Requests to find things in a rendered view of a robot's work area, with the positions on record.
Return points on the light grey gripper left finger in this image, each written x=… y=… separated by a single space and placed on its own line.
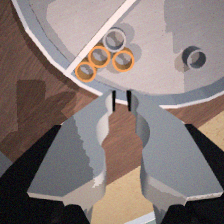
x=65 y=166

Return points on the bronze bushing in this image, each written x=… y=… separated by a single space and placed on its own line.
x=126 y=67
x=82 y=76
x=96 y=63

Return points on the grey metal bushing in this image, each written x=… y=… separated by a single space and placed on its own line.
x=200 y=63
x=116 y=48

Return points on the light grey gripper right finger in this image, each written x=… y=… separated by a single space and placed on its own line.
x=179 y=164

